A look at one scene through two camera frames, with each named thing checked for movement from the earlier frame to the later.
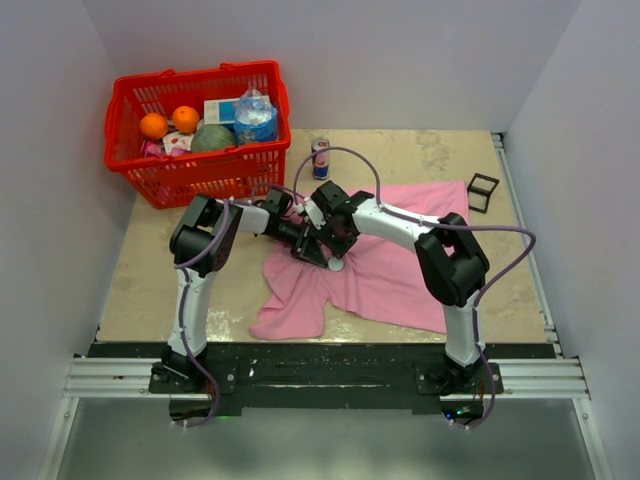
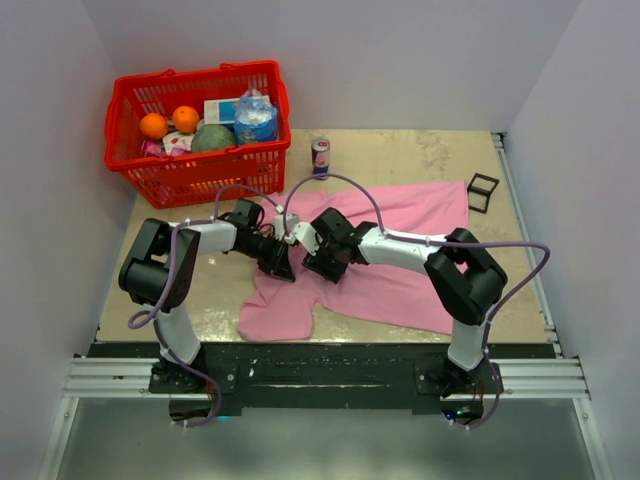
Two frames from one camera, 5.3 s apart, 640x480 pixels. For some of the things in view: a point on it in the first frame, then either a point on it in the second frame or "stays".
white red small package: [177, 139] stays
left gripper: [307, 247] → [278, 263]
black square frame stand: [479, 191] stays
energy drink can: [320, 161] stays
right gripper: [338, 248] → [317, 264]
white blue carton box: [220, 111] stays
